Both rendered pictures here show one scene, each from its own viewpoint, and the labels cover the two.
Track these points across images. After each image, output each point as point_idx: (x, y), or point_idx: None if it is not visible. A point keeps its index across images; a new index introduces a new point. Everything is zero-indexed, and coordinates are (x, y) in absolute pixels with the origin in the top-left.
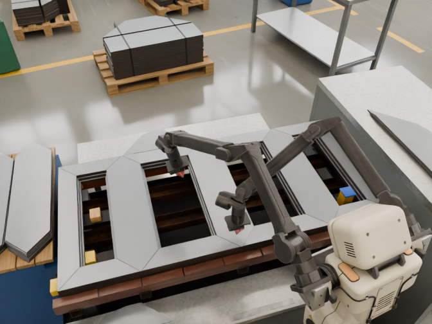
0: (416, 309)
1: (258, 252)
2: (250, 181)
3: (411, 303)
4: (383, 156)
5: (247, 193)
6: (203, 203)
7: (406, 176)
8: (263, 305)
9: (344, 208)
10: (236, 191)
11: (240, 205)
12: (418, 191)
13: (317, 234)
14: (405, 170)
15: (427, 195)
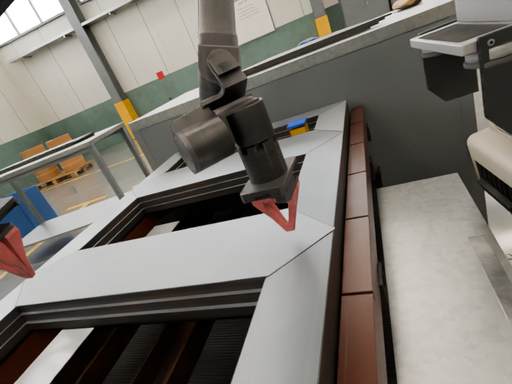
0: (470, 168)
1: (357, 222)
2: (211, 34)
3: (460, 171)
4: (277, 75)
5: (235, 57)
6: (152, 301)
7: (321, 51)
8: (489, 289)
9: (321, 126)
10: (206, 75)
11: (248, 100)
12: (348, 43)
13: (349, 156)
14: (311, 53)
15: (359, 35)
